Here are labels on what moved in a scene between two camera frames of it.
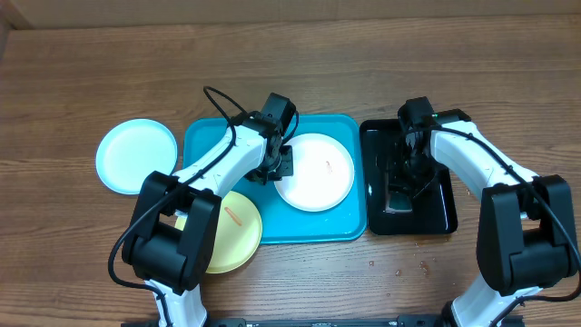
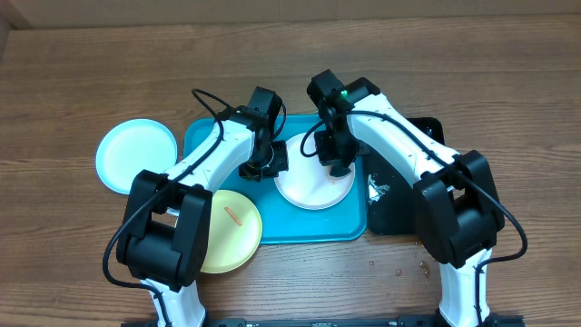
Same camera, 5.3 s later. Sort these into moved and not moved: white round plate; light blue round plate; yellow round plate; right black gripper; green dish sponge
Moved: right black gripper; green dish sponge
Not moved: light blue round plate; yellow round plate; white round plate
